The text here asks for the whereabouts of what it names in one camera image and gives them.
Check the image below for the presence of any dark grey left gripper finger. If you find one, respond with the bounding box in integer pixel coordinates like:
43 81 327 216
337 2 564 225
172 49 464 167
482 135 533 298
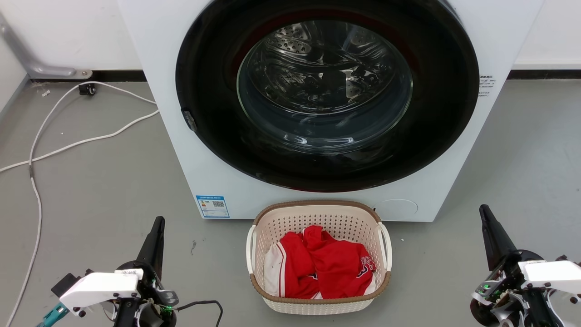
136 216 165 279

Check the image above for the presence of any white front-load washing machine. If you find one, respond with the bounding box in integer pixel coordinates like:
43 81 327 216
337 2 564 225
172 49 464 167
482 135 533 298
117 0 545 223

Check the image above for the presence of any grey wall pipe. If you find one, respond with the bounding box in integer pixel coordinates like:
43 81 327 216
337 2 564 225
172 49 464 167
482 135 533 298
0 14 94 80

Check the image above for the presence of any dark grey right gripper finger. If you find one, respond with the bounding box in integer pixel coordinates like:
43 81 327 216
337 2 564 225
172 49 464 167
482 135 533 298
479 204 518 272

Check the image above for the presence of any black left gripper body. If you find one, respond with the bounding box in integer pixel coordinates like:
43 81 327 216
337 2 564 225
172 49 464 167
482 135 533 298
113 261 179 327

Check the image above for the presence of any thin white power cable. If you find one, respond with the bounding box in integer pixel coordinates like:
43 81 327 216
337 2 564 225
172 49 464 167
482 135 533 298
5 81 158 327

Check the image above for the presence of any red and white jersey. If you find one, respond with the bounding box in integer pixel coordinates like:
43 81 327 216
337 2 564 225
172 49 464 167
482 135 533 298
264 225 377 300

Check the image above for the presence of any blue energy label sticker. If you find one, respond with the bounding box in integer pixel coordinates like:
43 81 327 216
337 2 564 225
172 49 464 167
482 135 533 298
196 195 230 219

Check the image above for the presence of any teal connector part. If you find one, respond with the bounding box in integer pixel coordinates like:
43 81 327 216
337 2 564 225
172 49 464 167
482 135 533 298
36 303 70 327

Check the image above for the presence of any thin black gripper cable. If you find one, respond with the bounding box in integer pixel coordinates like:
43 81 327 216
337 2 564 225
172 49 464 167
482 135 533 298
175 299 224 327

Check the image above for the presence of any beige perforated laundry basket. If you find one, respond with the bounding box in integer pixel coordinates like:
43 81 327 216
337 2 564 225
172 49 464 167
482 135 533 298
246 200 393 316

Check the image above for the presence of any round white filter cover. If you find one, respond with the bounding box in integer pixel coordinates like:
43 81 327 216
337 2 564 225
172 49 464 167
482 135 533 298
374 198 419 222

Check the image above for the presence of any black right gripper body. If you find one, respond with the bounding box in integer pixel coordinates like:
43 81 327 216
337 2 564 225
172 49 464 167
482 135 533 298
469 249 564 327

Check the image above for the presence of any round black washing machine door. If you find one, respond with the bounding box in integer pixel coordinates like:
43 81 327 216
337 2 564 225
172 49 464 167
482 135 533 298
175 0 480 193

